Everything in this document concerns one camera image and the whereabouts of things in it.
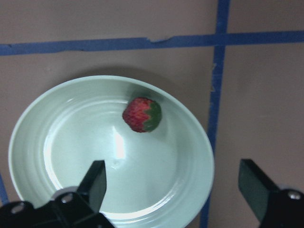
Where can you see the light green plate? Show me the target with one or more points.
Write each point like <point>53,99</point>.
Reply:
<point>160,179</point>

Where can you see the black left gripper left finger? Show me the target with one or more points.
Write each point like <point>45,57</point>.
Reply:
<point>69,208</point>

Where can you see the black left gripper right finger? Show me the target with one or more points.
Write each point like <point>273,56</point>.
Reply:
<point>273,206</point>

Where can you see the red strawberry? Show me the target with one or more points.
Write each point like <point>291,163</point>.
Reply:
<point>142,115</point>

